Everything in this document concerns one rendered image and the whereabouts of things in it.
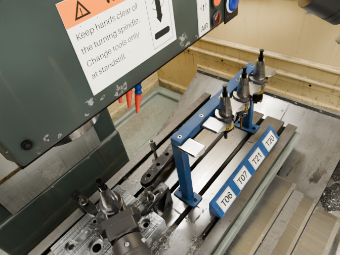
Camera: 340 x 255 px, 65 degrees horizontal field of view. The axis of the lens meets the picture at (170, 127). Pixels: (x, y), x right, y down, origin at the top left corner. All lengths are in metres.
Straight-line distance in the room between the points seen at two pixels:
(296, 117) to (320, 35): 0.40
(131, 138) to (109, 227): 1.02
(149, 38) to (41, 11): 0.14
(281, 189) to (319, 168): 0.20
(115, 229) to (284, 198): 0.75
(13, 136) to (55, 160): 0.91
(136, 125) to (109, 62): 1.49
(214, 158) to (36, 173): 0.72
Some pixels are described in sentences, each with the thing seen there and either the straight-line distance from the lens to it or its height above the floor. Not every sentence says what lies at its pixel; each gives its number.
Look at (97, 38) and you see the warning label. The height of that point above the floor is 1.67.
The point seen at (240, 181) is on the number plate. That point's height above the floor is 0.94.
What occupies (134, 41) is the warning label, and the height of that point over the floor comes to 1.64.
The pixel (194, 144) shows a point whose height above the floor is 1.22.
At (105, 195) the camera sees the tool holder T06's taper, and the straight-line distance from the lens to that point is 0.75.
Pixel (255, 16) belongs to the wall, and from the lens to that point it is 1.37.
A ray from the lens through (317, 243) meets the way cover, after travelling 1.22.
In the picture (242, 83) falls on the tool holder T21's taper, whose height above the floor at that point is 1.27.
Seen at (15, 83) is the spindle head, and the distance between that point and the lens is 0.28.
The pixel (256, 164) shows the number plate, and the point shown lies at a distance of 1.09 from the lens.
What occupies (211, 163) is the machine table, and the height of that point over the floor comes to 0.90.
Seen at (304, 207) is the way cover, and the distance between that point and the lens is 1.28.
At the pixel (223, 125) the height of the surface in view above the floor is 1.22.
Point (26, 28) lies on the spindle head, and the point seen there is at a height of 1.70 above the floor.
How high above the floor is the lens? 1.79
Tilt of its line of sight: 44 degrees down
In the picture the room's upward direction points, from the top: 11 degrees counter-clockwise
